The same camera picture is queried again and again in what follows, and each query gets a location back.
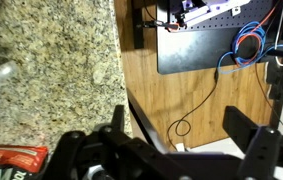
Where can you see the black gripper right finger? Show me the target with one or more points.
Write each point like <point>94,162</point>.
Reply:
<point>267,153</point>

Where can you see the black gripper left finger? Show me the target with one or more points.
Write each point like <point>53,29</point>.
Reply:
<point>114,156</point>

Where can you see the small white connector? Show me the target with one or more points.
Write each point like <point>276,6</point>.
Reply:
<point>180,147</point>

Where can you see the black and red bag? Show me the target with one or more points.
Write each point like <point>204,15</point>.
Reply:
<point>11,161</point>

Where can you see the black metal bar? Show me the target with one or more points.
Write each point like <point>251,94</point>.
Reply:
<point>138,23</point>

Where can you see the purple and white printed part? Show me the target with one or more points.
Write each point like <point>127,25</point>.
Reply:
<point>207,8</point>

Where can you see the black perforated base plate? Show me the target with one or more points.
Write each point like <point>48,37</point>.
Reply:
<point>194,46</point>

